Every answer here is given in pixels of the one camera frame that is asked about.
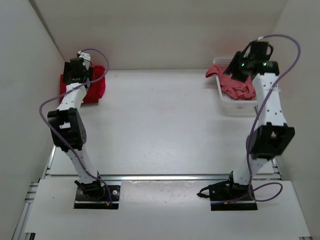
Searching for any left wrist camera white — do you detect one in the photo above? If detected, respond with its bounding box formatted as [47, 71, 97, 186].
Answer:
[77, 51, 92, 68]

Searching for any white plastic laundry basket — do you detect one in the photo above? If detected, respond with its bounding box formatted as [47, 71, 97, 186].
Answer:
[212, 56, 258, 112]

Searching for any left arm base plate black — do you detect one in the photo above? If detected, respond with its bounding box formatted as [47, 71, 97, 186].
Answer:
[73, 184, 121, 210]

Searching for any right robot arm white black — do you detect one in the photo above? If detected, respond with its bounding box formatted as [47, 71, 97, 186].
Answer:
[224, 41, 295, 200]

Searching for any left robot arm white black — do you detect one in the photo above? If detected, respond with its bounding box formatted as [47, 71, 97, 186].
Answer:
[47, 53, 106, 201]

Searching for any aluminium frame rail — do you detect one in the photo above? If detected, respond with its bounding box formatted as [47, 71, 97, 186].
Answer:
[12, 144, 312, 240]

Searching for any salmon pink t shirt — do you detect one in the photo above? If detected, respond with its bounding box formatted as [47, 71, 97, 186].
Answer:
[205, 63, 256, 101]

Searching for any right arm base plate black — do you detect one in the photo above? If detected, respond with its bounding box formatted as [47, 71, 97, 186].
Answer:
[196, 181, 258, 212]

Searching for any dark red t shirt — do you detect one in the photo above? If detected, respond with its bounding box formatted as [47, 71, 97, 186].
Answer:
[59, 65, 107, 105]

